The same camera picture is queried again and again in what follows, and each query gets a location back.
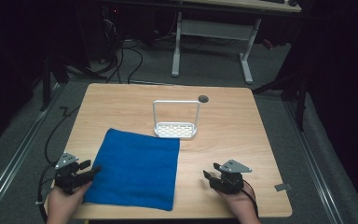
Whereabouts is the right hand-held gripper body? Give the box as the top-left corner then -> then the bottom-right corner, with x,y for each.
210,159 -> 253,196

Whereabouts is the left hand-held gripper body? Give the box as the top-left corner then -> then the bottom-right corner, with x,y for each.
54,151 -> 87,196

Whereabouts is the blue towel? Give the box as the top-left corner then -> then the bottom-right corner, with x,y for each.
83,127 -> 181,212

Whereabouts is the person's right hand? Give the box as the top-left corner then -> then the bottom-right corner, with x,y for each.
216,182 -> 262,224

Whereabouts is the person's left hand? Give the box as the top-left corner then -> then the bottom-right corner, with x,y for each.
46,181 -> 93,224

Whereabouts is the grey tape piece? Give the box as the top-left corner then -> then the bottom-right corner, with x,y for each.
274,182 -> 293,192

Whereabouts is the white rack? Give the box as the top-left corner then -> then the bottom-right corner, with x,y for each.
152,99 -> 201,140

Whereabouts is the black metal stand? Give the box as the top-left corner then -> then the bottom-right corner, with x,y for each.
39,55 -> 106,112
251,71 -> 311,133

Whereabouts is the white-legged desk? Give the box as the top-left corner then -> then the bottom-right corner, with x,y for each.
171,0 -> 303,85

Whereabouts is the black computer tower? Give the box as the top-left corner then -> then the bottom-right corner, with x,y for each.
101,5 -> 124,63

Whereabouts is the black cable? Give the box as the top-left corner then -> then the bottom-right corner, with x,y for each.
241,179 -> 260,218
44,105 -> 81,166
35,162 -> 59,224

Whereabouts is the metal floor rail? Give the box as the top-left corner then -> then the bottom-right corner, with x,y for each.
0,83 -> 63,220
283,101 -> 345,224

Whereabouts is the bundle of black floor cables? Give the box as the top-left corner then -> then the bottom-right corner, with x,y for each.
97,18 -> 145,85

